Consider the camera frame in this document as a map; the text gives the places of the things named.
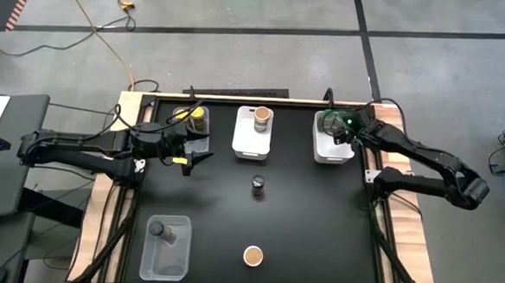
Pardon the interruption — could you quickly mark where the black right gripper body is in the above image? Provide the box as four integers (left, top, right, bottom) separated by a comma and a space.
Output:
338, 106, 376, 145

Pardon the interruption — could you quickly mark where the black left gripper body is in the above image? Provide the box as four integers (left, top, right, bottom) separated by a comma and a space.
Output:
128, 119, 189, 162

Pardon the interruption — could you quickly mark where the green-lid spice jar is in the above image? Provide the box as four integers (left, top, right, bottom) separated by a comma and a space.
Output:
319, 111, 340, 137

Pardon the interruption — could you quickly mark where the yellow-lid spice jar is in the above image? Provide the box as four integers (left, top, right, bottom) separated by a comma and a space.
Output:
173, 106, 191, 129
189, 105, 208, 132

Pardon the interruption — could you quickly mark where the tan-lid spice jar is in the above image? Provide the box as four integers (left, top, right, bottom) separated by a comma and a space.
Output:
252, 106, 273, 134
241, 244, 265, 268

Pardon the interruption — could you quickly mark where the black-lid spice jar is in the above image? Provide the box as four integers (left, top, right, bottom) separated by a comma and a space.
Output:
250, 174, 266, 198
147, 220, 178, 245

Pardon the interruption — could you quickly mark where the clear plastic bin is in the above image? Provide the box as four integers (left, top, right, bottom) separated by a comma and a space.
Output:
169, 105, 212, 156
137, 213, 194, 283

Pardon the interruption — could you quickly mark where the white plastic bin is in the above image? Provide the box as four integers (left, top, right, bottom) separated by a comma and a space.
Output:
231, 104, 275, 162
310, 109, 358, 166

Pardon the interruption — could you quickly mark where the black ribbed bar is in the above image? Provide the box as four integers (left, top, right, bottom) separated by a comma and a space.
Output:
182, 83, 291, 100

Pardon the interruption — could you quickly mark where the grey desk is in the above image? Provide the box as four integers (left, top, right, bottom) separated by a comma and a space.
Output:
0, 92, 51, 225

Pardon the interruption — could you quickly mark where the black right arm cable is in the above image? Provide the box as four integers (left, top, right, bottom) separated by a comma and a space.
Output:
363, 96, 410, 138

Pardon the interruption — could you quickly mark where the black cable loop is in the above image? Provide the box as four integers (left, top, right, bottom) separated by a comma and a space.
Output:
127, 78, 162, 93

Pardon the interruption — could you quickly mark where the long yellow floor cable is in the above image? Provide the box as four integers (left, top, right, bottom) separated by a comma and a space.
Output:
51, 0, 139, 92

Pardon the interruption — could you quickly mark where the black floor cable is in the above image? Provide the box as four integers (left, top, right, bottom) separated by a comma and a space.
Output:
0, 0, 157, 64

